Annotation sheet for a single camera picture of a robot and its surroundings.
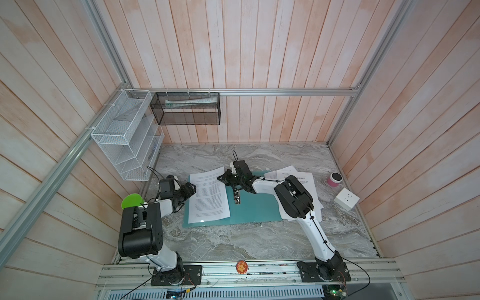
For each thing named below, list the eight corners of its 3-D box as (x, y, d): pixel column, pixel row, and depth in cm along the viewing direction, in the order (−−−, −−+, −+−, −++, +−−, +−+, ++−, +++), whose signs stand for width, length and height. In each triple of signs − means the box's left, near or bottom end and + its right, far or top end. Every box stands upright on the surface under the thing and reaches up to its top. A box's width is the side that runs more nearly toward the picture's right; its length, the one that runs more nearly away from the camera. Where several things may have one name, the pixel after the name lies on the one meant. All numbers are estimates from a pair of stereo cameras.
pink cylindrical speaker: (328, 186, 102) (333, 180, 98) (325, 177, 106) (329, 172, 102) (339, 186, 102) (344, 180, 98) (335, 177, 106) (340, 172, 102)
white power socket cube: (332, 201, 96) (335, 198, 93) (340, 190, 101) (343, 187, 97) (348, 213, 92) (353, 209, 89) (356, 201, 97) (360, 197, 93)
